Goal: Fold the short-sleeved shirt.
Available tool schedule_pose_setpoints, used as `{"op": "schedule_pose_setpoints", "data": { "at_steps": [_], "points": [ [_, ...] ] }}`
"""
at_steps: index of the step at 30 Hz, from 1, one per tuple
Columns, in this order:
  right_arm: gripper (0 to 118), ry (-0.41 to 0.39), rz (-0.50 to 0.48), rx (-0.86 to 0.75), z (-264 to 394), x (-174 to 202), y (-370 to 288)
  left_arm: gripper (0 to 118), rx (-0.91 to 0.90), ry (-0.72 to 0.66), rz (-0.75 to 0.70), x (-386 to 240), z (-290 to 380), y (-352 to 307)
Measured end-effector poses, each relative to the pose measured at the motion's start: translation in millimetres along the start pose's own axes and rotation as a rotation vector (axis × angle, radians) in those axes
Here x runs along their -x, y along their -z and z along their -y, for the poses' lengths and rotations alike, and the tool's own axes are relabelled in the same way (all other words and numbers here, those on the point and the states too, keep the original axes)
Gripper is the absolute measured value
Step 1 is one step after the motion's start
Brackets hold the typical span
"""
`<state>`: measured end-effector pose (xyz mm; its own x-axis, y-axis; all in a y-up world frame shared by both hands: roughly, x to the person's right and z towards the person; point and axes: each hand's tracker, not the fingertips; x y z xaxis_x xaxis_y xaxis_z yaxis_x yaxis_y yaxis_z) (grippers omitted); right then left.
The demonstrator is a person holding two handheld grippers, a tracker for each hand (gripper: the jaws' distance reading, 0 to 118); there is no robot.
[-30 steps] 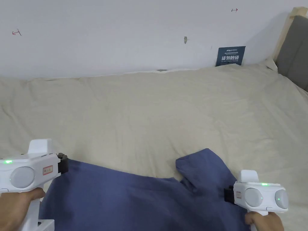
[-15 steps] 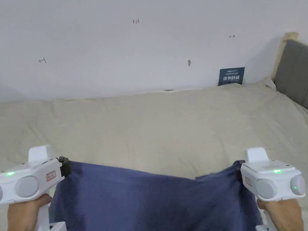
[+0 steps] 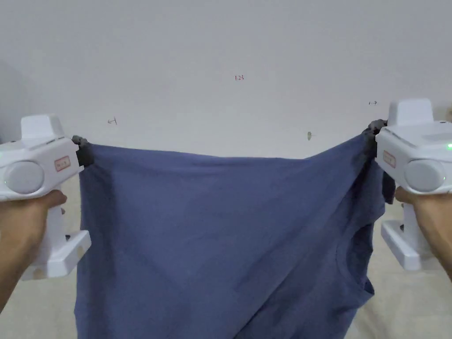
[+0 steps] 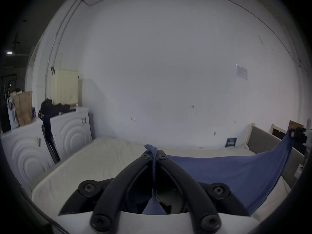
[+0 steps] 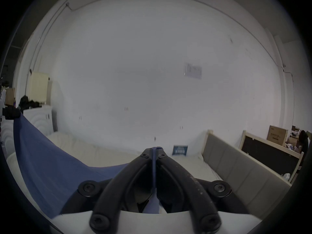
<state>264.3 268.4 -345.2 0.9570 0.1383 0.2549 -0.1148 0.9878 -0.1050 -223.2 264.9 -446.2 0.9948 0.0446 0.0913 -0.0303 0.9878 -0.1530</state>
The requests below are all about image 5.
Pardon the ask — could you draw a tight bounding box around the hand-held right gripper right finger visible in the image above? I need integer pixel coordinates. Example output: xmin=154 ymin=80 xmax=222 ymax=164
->
xmin=156 ymin=148 xmax=249 ymax=232

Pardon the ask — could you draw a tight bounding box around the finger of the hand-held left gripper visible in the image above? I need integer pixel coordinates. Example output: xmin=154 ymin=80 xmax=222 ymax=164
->
xmin=4 ymin=107 xmax=21 ymax=120

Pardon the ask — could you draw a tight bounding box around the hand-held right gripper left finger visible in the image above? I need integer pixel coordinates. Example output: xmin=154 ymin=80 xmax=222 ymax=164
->
xmin=61 ymin=148 xmax=156 ymax=231

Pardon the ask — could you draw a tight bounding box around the dark blue garment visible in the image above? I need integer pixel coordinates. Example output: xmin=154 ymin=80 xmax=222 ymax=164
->
xmin=13 ymin=111 xmax=163 ymax=220

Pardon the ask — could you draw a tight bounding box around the black bag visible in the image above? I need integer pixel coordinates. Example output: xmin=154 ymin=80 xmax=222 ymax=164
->
xmin=19 ymin=95 xmax=40 ymax=109

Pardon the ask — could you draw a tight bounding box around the white washing machine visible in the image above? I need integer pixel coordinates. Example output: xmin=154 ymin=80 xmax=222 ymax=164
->
xmin=23 ymin=105 xmax=54 ymax=136

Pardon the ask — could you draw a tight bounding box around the cream upright panel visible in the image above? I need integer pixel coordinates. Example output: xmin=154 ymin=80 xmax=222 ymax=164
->
xmin=26 ymin=72 xmax=51 ymax=106

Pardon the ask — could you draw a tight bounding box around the small blue printed cushion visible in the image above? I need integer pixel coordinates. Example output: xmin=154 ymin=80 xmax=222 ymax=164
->
xmin=172 ymin=145 xmax=188 ymax=156

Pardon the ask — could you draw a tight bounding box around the bed with beige sheet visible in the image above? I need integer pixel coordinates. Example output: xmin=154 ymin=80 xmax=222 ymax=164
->
xmin=5 ymin=130 xmax=223 ymax=219

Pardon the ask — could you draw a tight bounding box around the grey padded headboard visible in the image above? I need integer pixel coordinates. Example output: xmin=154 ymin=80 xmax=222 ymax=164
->
xmin=202 ymin=130 xmax=292 ymax=220

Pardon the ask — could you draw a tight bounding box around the brown carton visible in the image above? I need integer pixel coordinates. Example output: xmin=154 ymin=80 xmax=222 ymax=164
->
xmin=267 ymin=125 xmax=288 ymax=146

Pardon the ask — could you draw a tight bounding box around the black panel in wooden frame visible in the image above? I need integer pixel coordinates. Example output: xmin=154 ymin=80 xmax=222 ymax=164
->
xmin=239 ymin=130 xmax=305 ymax=181

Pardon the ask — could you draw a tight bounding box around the paper sheet on wall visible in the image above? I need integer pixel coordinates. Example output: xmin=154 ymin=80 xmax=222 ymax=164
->
xmin=183 ymin=62 xmax=203 ymax=80

